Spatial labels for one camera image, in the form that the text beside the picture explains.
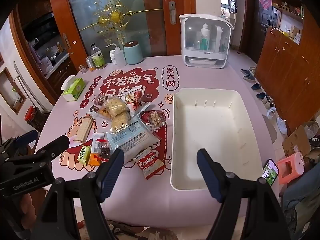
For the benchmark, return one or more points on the person's grey trouser leg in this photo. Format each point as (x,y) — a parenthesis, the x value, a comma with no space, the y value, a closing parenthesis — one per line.
(302,205)

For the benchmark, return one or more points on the clear squeeze wash bottle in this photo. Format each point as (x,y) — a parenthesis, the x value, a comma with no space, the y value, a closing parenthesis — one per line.
(120,58)

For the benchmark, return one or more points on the beige wafer stick packet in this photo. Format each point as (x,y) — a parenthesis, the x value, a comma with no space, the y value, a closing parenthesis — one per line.
(85,130)

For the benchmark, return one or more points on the red white snack cup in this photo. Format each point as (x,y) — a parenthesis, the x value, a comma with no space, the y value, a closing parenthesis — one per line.
(133,100)

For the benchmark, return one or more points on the pink wall poster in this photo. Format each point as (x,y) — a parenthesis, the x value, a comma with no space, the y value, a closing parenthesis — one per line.
(265,0)

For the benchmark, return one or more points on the wooden framed glass sliding door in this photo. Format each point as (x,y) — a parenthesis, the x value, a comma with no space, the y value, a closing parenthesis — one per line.
(120,30)

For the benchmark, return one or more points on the wooden floor cabinet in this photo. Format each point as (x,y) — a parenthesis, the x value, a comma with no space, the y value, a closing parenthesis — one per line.
(287,67)

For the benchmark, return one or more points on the red rimmed trash bin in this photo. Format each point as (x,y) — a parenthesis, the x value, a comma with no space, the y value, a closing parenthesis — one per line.
(35,118)

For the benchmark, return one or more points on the clear orange bun packet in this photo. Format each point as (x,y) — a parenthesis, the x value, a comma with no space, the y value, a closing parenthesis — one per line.
(104,112)

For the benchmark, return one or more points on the teal canister with dark lid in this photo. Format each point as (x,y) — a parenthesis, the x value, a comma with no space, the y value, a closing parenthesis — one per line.
(133,53)

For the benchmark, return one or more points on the person's left hand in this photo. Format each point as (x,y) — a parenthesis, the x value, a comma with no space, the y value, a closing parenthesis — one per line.
(26,206)

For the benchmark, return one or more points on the white shoe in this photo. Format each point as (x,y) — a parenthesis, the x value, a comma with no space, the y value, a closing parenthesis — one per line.
(282,125)
(271,112)

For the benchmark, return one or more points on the pink plastic stool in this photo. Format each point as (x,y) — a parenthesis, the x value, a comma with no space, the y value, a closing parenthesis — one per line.
(297,163)

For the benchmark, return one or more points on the open cardboard box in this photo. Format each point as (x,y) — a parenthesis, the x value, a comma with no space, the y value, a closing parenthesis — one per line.
(296,140)

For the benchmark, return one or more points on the small orange snack packet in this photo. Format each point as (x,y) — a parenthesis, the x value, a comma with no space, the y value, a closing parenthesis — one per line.
(94,160)

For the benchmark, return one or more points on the large blue white packet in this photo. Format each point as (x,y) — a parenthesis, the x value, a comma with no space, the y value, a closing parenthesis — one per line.
(132,137)

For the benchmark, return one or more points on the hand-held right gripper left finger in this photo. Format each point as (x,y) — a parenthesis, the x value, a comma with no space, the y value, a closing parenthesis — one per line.
(112,175)

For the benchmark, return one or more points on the green tissue box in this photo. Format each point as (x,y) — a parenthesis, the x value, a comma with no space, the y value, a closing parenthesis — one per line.
(75,90)

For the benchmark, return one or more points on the small glass jar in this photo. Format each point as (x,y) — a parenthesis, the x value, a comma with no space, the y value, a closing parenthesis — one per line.
(82,70)

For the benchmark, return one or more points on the white pill bottle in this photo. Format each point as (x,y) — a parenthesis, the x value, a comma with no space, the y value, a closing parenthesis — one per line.
(113,58)

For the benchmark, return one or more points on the wall shelf with boxes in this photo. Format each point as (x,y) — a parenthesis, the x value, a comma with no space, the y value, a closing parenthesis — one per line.
(290,17)

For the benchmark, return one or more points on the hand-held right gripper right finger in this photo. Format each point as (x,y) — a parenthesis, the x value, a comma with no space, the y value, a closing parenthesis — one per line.
(210,177)

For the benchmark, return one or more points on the red nut bar packet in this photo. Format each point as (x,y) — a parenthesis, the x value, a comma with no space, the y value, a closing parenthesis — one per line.
(156,117)

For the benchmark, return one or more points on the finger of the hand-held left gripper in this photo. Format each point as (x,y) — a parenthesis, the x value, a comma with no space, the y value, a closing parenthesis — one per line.
(53,146)
(26,137)

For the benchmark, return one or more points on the dark brown snack packet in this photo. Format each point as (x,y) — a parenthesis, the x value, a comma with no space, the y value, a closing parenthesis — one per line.
(93,108)

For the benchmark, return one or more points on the red cookie packet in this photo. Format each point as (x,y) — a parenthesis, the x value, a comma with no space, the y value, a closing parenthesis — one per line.
(150,166)

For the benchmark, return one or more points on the clear rice cake packet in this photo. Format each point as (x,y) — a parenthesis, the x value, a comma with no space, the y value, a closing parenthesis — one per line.
(120,122)
(116,106)

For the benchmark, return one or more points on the grey white sneaker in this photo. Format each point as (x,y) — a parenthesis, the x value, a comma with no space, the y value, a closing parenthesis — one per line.
(268,101)

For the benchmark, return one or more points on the smartphone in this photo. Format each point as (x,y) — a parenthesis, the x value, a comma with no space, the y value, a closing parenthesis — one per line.
(270,172)

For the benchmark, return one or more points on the white water dispenser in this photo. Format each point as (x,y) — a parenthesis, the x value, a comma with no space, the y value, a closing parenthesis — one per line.
(190,30)

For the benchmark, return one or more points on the clear bottle with green label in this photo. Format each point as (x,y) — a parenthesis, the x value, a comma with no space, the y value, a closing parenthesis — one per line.
(98,58)

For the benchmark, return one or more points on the grey slipper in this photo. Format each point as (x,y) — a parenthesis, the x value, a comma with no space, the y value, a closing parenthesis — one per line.
(250,77)
(246,71)

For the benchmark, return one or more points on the small green snack packet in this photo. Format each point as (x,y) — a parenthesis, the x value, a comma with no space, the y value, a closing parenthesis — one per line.
(83,155)

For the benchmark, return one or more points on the wooden wall frame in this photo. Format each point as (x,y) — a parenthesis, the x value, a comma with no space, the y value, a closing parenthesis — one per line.
(12,90)

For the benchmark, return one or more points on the clear packet of dark snack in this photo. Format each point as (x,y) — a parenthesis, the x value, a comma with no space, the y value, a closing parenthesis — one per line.
(102,151)

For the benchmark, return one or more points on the dark blue shoe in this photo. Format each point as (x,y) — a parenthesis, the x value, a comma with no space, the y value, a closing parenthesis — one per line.
(261,95)
(256,87)

